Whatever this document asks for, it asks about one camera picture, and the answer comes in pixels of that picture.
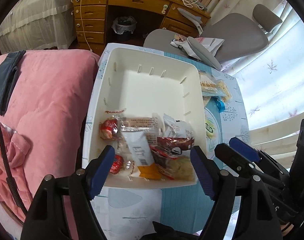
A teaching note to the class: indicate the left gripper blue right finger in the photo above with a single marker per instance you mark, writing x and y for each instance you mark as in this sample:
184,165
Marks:
206,171

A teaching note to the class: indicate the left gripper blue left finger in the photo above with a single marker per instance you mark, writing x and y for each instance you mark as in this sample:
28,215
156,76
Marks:
98,171

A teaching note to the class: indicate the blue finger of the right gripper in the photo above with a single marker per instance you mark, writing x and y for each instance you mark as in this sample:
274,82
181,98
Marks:
234,160
244,149

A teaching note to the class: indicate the small red candy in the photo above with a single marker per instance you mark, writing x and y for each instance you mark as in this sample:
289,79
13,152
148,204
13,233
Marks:
117,164

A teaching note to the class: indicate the green pineapple cake packet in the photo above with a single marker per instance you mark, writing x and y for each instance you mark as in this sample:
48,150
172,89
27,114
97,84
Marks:
210,129

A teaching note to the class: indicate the blue foil candy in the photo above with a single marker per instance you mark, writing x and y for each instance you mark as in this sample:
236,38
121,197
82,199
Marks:
220,104

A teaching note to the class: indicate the dark chocolate brownie packet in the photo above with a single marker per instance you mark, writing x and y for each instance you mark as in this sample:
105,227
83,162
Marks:
176,146

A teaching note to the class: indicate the red candy packet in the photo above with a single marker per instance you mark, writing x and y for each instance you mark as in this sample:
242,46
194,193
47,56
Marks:
109,129

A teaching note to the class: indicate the red white snack packet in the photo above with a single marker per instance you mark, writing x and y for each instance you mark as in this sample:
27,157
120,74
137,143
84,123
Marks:
176,128

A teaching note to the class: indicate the Fuji snow bread packet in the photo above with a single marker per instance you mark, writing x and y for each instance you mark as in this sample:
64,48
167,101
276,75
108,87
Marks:
209,87

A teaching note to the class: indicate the large clear bread packet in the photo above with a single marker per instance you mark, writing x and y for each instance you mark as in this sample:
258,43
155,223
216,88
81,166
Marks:
151,126

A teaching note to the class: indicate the white plastic storage bin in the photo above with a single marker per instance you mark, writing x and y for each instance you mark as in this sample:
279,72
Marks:
142,82

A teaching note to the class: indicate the rice crisp snack packet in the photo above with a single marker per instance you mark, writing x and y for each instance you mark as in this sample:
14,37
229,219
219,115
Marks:
226,95

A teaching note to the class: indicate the pink blanket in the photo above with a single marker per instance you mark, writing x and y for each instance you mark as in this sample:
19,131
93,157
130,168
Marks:
42,124

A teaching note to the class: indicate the white paper bag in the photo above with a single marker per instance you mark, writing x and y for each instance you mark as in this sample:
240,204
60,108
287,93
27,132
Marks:
211,44

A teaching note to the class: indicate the grey office chair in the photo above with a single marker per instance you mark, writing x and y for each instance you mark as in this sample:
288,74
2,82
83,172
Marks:
242,36

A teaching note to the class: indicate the dark blue cloth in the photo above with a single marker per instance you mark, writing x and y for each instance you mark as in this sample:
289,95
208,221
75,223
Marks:
9,73

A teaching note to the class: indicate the trash bin with bag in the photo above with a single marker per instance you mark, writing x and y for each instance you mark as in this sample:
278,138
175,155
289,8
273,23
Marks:
124,24

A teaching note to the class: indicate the wooden desk with drawers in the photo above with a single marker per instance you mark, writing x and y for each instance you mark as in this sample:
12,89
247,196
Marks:
94,19

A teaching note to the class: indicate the white lace bed cover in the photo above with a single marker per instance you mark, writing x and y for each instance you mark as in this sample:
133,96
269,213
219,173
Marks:
38,24

